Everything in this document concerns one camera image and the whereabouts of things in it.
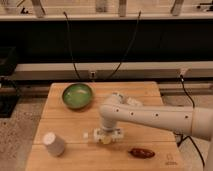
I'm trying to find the white labelled bottle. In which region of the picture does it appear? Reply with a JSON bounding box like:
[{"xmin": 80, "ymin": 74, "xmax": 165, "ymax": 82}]
[{"xmin": 82, "ymin": 128, "xmax": 124, "ymax": 144}]

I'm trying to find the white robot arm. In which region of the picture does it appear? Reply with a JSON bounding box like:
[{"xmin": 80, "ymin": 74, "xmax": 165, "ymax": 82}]
[{"xmin": 99, "ymin": 93, "xmax": 213, "ymax": 171}]

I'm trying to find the small white wrapped packet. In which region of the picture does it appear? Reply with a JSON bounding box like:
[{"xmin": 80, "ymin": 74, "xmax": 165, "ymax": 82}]
[{"xmin": 126, "ymin": 97, "xmax": 143, "ymax": 107}]

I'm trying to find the green bowl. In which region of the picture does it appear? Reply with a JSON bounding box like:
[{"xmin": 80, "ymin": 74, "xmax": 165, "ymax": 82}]
[{"xmin": 62, "ymin": 83, "xmax": 93, "ymax": 109}]

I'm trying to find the white paper cup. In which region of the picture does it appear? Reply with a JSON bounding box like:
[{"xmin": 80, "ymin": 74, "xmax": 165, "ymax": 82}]
[{"xmin": 43, "ymin": 132, "xmax": 65, "ymax": 157}]

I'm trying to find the wall power outlet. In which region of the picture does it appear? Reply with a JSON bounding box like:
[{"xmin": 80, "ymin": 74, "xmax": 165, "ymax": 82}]
[{"xmin": 89, "ymin": 71, "xmax": 97, "ymax": 81}]

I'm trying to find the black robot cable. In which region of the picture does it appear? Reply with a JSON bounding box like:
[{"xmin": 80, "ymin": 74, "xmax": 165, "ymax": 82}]
[{"xmin": 175, "ymin": 74, "xmax": 206, "ymax": 168}]

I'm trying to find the black cable right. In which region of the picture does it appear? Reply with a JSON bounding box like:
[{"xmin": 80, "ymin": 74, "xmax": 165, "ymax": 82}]
[{"xmin": 105, "ymin": 10, "xmax": 143, "ymax": 81}]

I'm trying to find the black cable left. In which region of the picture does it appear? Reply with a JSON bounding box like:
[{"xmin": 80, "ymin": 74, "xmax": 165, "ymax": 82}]
[{"xmin": 63, "ymin": 11, "xmax": 81, "ymax": 81}]

